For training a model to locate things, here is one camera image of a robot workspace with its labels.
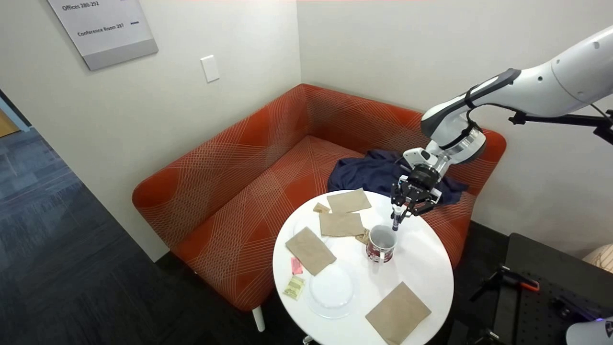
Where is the white round lid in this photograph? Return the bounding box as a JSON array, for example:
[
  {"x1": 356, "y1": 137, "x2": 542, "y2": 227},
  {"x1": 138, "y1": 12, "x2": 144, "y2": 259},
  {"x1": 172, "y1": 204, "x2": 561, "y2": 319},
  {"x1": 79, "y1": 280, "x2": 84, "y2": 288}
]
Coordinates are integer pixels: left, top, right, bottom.
[{"x1": 308, "y1": 263, "x2": 354, "y2": 311}]

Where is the orange patterned sofa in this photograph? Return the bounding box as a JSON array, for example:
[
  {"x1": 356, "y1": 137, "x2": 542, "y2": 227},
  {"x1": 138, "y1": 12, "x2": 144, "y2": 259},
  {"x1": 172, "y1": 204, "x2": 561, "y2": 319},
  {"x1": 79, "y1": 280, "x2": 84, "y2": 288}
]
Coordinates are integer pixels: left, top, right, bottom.
[{"x1": 130, "y1": 83, "x2": 508, "y2": 334}]

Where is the white light switch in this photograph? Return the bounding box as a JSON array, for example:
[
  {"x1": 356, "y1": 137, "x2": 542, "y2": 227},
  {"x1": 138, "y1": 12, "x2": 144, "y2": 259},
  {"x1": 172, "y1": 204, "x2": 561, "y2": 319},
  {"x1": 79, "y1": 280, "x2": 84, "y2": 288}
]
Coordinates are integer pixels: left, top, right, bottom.
[{"x1": 199, "y1": 54, "x2": 222, "y2": 85}]

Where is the black clamp orange handle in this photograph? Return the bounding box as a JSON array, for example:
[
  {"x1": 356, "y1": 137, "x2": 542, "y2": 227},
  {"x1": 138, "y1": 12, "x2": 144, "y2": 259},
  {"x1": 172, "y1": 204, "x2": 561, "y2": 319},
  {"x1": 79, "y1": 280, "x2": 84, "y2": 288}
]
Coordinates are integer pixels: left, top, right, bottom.
[{"x1": 469, "y1": 265, "x2": 542, "y2": 303}]

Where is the black camera mount rod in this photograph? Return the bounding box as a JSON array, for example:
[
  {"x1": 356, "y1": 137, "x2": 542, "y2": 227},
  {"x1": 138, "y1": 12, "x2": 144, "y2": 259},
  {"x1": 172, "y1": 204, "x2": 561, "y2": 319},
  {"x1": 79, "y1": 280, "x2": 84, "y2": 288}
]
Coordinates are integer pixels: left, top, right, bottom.
[{"x1": 508, "y1": 108, "x2": 613, "y2": 146}]

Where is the yellow sweetener packet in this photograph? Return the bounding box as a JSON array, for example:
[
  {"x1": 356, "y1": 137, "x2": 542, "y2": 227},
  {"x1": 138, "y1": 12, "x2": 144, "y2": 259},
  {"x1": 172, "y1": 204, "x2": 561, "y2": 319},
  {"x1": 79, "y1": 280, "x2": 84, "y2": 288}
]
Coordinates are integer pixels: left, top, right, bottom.
[{"x1": 284, "y1": 275, "x2": 308, "y2": 301}]

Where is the red mug white inside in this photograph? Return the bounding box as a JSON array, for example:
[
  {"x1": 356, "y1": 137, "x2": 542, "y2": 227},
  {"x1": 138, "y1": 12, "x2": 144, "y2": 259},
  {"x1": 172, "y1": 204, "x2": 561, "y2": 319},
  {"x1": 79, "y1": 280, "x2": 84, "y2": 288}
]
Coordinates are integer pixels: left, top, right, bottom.
[{"x1": 364, "y1": 223, "x2": 398, "y2": 265}]

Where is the dark blue cloth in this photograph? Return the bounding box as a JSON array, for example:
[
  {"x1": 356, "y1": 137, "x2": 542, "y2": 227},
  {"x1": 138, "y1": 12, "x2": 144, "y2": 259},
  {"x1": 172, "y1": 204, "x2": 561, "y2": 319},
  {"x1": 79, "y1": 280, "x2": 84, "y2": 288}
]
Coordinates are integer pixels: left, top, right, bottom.
[{"x1": 326, "y1": 148, "x2": 469, "y2": 207}]

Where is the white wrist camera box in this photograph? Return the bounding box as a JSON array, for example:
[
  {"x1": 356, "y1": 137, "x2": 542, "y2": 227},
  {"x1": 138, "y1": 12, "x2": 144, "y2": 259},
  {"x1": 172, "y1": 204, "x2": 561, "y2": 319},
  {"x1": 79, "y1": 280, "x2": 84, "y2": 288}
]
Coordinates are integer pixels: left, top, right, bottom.
[{"x1": 400, "y1": 144, "x2": 450, "y2": 173}]

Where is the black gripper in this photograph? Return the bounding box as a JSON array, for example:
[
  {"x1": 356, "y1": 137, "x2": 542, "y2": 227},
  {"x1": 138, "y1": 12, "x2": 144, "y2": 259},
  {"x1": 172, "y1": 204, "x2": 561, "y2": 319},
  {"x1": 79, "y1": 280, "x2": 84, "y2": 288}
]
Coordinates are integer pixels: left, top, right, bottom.
[{"x1": 389, "y1": 163, "x2": 446, "y2": 225}]

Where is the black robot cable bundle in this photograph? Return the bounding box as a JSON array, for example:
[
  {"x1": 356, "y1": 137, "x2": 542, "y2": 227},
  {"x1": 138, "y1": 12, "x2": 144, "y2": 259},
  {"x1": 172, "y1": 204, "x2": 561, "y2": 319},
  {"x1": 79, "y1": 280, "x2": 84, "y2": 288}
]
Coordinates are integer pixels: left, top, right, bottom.
[{"x1": 466, "y1": 68, "x2": 523, "y2": 131}]

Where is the black robot cart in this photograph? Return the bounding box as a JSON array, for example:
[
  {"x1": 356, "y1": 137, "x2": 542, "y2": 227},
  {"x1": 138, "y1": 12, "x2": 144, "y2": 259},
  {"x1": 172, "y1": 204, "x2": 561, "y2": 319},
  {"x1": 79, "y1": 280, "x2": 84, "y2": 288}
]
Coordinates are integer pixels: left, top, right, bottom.
[{"x1": 490, "y1": 232, "x2": 613, "y2": 345}]

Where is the grey wall sign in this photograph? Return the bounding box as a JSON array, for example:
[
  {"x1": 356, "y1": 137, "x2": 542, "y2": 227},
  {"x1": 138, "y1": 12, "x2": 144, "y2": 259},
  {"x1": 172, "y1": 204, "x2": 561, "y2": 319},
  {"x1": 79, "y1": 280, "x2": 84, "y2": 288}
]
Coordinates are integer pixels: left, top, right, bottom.
[{"x1": 44, "y1": 0, "x2": 161, "y2": 73}]

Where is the small black device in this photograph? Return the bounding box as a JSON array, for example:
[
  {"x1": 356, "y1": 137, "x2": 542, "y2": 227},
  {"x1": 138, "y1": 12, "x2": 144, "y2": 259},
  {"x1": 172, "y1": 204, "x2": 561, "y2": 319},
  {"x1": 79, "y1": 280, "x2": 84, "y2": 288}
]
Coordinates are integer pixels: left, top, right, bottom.
[{"x1": 550, "y1": 294, "x2": 592, "y2": 322}]

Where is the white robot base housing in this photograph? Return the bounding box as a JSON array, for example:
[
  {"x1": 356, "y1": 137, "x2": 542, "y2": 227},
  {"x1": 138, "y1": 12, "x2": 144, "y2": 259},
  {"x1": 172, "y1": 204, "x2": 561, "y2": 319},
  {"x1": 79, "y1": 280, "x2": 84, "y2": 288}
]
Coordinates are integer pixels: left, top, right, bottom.
[{"x1": 563, "y1": 317, "x2": 613, "y2": 345}]

